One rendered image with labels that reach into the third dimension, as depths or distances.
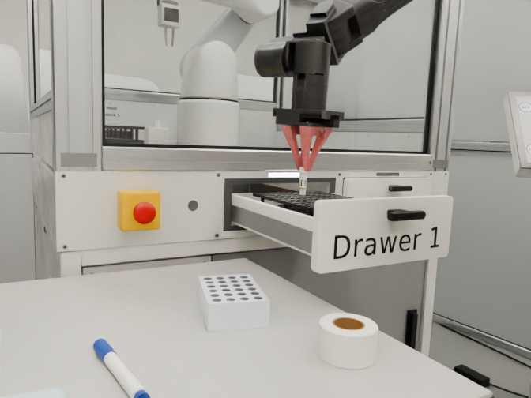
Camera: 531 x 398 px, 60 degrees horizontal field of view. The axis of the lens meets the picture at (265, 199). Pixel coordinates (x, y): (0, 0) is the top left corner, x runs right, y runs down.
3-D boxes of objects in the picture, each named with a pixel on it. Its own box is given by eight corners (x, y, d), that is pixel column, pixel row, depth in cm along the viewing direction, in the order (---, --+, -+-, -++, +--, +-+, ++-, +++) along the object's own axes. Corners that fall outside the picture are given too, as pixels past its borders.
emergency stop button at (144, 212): (156, 224, 82) (157, 202, 81) (134, 225, 80) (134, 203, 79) (152, 221, 85) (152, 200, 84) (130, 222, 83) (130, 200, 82)
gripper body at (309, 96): (293, 120, 80) (296, 77, 79) (344, 123, 74) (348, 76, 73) (270, 119, 75) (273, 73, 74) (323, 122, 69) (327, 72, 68)
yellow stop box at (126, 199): (162, 230, 85) (162, 191, 84) (122, 232, 81) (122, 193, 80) (154, 225, 89) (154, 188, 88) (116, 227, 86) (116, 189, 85)
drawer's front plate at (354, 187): (428, 217, 125) (431, 178, 124) (345, 223, 111) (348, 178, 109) (423, 216, 126) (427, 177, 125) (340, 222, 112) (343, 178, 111)
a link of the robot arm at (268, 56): (337, -2, 73) (352, 45, 78) (280, 5, 80) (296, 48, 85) (303, 43, 67) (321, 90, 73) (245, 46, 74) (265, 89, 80)
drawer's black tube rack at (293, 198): (386, 238, 87) (389, 204, 87) (310, 245, 79) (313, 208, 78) (318, 218, 107) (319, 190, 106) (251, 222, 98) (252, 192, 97)
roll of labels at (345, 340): (382, 370, 52) (385, 337, 51) (321, 368, 52) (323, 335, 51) (368, 343, 59) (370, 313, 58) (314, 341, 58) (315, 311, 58)
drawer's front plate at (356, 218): (448, 257, 82) (453, 196, 81) (317, 274, 68) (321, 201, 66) (440, 254, 83) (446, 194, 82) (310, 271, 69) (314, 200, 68)
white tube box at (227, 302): (269, 327, 62) (269, 300, 62) (207, 331, 60) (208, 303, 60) (249, 296, 74) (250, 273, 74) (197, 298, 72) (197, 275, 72)
